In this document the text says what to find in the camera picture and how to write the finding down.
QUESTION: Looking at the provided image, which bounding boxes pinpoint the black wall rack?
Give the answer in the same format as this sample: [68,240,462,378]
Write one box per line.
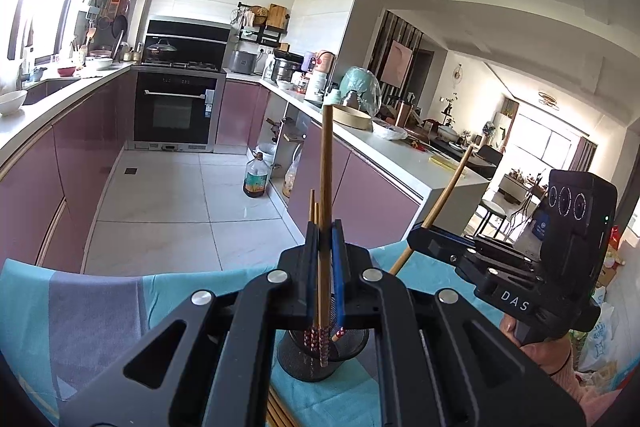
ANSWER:
[235,2,292,48]

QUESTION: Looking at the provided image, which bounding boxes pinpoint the blue grey tablecloth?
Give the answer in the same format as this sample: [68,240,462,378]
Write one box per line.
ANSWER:
[0,244,507,427]

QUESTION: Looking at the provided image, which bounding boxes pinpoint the wooden chopstick patterned end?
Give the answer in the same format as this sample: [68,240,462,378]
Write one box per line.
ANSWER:
[330,145,475,343]
[314,202,326,365]
[308,189,321,360]
[320,105,335,370]

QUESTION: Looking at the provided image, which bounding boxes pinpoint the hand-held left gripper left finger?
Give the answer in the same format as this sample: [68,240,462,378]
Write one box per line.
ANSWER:
[59,221,321,427]

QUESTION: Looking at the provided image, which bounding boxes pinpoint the person's right forearm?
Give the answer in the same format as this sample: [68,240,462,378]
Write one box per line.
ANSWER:
[547,348,632,426]

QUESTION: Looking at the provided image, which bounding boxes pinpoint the pink wall painting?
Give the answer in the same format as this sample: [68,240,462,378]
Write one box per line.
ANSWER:
[382,39,414,88]

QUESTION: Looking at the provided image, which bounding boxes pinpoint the bagged food in cabinet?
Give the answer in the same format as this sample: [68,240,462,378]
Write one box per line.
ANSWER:
[282,147,304,199]

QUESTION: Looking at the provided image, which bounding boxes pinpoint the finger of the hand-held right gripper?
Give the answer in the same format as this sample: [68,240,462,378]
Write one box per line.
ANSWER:
[413,222,544,259]
[406,228,544,284]

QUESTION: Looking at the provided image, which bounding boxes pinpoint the wok with glass lid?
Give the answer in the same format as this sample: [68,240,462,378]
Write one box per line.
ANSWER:
[144,38,179,60]

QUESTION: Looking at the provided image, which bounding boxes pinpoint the person's right hand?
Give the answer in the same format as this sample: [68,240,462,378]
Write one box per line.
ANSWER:
[501,314,574,378]

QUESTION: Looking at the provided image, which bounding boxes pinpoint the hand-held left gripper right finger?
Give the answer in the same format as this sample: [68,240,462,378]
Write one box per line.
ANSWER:
[330,219,587,427]

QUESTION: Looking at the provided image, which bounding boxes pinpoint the large white bowl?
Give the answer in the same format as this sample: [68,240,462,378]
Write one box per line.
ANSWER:
[0,89,29,116]

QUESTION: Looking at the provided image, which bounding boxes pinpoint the clear plastic bag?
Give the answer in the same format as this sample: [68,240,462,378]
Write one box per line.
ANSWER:
[372,122,409,142]

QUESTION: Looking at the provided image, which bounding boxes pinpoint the cooking oil bottle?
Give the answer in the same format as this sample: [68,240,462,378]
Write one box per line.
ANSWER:
[243,152,271,199]

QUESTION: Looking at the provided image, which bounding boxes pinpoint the round bamboo steamer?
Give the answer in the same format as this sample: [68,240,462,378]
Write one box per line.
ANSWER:
[330,103,374,132]

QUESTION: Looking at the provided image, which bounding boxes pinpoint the green plastic cover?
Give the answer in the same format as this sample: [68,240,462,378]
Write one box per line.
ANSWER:
[340,67,382,118]

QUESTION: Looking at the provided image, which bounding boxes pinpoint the pink base cabinets under peninsula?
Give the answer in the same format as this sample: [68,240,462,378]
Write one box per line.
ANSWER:
[215,79,422,249]

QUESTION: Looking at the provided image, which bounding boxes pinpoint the black mesh holder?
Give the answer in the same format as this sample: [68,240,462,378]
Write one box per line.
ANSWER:
[276,327,372,382]

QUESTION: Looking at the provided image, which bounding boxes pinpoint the black range hood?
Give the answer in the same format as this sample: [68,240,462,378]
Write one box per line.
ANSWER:
[145,18,232,64]

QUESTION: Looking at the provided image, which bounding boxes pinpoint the pink base cabinets under window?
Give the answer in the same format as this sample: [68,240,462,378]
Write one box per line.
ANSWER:
[0,67,139,274]

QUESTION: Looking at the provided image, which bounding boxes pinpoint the black built-in oven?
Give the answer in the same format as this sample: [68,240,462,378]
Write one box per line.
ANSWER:
[132,69,226,153]

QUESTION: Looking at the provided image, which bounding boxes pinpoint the silver rice cooker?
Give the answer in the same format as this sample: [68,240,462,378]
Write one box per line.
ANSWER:
[227,49,259,76]

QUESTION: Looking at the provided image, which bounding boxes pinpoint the stainless steel pot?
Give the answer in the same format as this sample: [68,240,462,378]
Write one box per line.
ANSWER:
[272,57,301,83]

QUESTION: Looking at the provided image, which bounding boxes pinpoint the white canister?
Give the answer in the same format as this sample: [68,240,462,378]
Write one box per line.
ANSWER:
[305,71,329,103]

